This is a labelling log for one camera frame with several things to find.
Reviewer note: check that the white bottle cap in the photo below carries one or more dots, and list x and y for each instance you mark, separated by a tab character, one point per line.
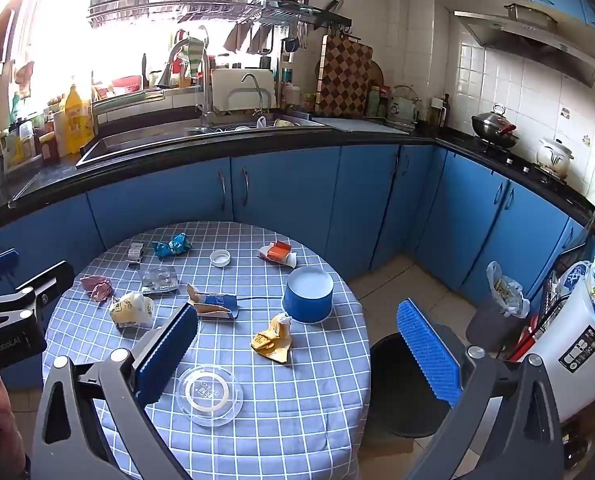
221	258

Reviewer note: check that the black kitchen countertop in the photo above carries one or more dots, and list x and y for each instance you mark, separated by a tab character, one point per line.
277	141

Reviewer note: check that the dark glass bottle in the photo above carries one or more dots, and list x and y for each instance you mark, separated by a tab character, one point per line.
445	110

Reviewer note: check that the steel range hood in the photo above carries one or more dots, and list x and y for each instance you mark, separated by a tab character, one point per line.
527	35

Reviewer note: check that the metal dish rack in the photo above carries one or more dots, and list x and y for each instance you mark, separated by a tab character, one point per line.
217	10

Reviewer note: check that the small steel faucet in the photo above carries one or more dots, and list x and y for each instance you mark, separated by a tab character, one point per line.
257	91

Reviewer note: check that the red sauce jar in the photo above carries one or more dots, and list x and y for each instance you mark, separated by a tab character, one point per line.
50	149

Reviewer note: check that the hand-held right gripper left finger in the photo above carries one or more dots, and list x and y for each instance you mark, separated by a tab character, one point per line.
167	355

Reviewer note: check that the yellow wrapper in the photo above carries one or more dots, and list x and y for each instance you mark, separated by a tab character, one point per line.
272	342

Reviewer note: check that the chequered wooden cutting board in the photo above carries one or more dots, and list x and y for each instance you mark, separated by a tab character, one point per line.
342	75

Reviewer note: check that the pink wrapper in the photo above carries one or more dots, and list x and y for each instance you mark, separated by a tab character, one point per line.
97	287

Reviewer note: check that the green jar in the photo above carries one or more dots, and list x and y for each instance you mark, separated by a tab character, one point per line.
372	102

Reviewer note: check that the round table, checked cloth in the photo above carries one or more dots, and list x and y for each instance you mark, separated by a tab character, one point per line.
287	410

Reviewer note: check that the crumpled pale yellow cup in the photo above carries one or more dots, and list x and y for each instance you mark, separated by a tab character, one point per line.
130	310

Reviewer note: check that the torn blue carton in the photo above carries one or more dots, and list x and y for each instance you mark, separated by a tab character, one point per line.
215	305

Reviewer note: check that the white cutting board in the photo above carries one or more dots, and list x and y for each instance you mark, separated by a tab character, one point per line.
227	85

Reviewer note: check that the black gas stove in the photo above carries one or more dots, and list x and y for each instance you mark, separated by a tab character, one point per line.
520	162

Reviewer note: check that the blue base cabinets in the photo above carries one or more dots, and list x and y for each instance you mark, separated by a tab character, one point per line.
287	195

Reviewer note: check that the blue paper bowl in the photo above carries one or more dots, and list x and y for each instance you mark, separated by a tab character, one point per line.
307	300

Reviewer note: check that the silver pill blister pack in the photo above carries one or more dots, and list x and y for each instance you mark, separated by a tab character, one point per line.
158	280

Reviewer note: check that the green striped cloth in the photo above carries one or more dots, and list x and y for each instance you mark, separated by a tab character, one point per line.
193	55

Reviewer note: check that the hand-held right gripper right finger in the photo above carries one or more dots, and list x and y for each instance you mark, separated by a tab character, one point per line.
427	355

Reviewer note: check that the white lidded pot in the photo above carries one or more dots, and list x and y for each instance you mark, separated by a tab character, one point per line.
555	156

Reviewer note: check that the grey drying mat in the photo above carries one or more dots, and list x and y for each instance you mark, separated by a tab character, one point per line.
360	125

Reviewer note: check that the white appliance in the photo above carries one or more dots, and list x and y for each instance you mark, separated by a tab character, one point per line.
572	340

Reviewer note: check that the small silver wrapper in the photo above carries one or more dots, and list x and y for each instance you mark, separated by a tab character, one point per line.
136	251

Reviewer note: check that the steel kitchen sink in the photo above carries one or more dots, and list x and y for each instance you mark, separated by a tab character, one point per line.
152	140

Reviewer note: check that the grey bin with plastic bag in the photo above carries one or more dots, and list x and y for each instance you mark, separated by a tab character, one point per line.
495	315

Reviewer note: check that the clear round plastic lid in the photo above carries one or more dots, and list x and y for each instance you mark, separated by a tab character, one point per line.
208	394

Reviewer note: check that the pale green kettle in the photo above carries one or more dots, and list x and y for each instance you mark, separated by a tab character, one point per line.
402	107

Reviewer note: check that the orange and white crumpled packet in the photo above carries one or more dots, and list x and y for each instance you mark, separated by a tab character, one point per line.
280	250

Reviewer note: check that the crumpled blue wrapper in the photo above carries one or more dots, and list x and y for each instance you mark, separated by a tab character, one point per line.
172	246

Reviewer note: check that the tall steel faucet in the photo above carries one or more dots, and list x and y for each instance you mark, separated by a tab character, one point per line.
206	95

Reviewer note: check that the yellow detergent bottle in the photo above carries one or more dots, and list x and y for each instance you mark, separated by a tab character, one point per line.
77	120

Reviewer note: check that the black trash bin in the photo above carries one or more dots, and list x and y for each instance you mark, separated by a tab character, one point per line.
402	390

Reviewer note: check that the black wok with lid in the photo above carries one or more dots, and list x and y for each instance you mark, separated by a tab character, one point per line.
495	127

